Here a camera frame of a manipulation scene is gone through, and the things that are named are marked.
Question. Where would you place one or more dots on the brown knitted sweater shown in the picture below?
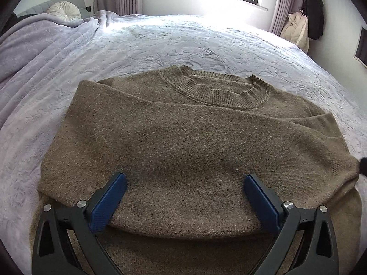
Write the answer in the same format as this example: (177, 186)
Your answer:
(185, 140)

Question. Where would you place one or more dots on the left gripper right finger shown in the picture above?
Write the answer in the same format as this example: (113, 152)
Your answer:
(317, 252)

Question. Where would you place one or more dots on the lavender embossed bedspread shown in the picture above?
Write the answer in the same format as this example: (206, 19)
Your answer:
(35, 99)

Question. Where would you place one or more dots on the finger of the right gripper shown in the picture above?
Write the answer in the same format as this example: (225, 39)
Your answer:
(363, 166)

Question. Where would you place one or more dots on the black wall screen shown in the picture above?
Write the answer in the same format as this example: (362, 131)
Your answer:
(361, 50)

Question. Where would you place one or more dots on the right mauve curtain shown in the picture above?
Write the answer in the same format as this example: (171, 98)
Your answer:
(281, 10)

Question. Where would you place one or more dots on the round cream cushion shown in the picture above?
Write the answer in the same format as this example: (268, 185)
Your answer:
(65, 11)

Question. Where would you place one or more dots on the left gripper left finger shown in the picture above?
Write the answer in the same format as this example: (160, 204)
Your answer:
(53, 252)

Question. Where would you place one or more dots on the beige hanging coat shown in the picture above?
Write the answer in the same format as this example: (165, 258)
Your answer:
(296, 31)

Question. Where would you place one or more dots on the black hanging garment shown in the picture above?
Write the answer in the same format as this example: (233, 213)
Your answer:
(313, 9)

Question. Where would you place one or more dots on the lilac folded blanket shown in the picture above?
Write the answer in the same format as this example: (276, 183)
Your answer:
(45, 33)

